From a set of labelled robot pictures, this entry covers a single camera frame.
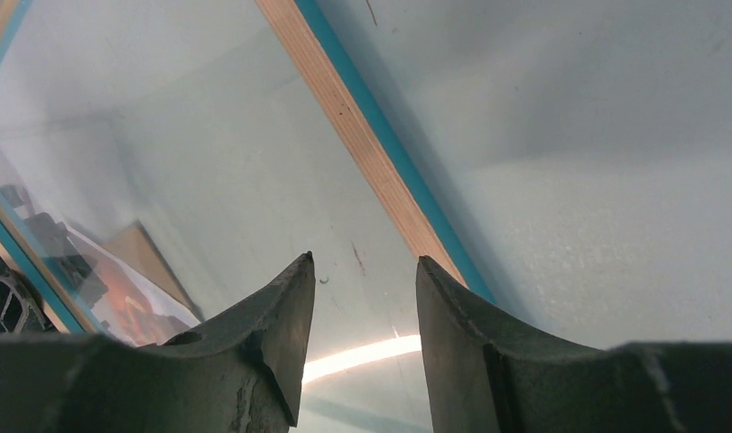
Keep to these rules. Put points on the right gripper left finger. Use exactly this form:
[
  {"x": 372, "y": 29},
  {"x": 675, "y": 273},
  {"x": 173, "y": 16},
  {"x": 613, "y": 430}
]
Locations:
[{"x": 240, "y": 371}]

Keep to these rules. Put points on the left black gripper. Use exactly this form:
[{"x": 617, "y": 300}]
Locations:
[{"x": 46, "y": 283}]

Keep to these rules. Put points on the brown backing board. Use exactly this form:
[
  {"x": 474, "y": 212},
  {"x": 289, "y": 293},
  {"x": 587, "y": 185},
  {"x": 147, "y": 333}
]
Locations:
[{"x": 134, "y": 246}]

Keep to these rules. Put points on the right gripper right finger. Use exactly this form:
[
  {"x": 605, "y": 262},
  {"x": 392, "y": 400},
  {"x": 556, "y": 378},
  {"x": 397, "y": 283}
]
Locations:
[{"x": 487, "y": 371}]

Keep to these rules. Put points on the wooden picture frame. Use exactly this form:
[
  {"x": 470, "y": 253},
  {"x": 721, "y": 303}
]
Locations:
[{"x": 371, "y": 149}]

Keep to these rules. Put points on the clear glass pane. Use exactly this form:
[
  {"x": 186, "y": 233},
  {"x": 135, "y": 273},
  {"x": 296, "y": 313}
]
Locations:
[{"x": 185, "y": 243}]

